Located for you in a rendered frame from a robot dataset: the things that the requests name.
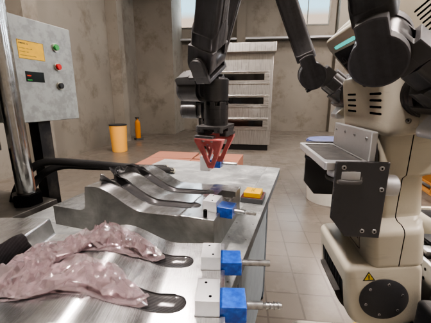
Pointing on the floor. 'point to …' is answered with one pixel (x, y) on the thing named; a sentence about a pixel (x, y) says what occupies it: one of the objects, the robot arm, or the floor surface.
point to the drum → (118, 137)
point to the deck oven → (249, 93)
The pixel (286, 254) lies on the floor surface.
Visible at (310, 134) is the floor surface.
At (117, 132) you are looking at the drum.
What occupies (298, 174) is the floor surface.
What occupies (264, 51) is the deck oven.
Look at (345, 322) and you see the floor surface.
